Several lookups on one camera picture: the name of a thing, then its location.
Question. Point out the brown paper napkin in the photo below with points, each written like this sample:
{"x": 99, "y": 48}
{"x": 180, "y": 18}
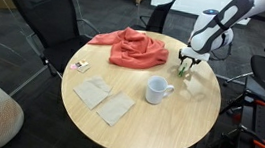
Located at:
{"x": 115, "y": 109}

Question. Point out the red cloth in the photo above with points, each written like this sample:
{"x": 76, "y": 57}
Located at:
{"x": 135, "y": 50}

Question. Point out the green pen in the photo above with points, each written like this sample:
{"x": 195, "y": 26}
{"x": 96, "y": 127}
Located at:
{"x": 181, "y": 72}

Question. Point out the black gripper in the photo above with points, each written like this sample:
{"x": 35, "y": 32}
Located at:
{"x": 191, "y": 55}

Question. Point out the small colourful sachet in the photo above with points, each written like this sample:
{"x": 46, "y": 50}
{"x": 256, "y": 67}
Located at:
{"x": 78, "y": 64}

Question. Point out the beige folded cloth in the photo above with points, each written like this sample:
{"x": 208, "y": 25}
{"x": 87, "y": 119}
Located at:
{"x": 91, "y": 93}

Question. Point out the black slim chair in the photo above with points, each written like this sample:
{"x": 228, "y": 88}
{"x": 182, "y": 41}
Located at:
{"x": 160, "y": 17}

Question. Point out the white ceramic mug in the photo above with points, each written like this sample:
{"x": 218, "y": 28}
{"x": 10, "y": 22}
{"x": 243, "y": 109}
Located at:
{"x": 155, "y": 91}

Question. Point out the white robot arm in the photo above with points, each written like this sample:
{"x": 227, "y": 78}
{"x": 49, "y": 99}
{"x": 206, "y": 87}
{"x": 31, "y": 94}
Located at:
{"x": 211, "y": 29}

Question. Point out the black mesh office chair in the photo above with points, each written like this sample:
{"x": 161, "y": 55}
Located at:
{"x": 45, "y": 13}

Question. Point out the small tan sachet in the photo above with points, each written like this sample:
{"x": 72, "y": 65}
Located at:
{"x": 85, "y": 68}

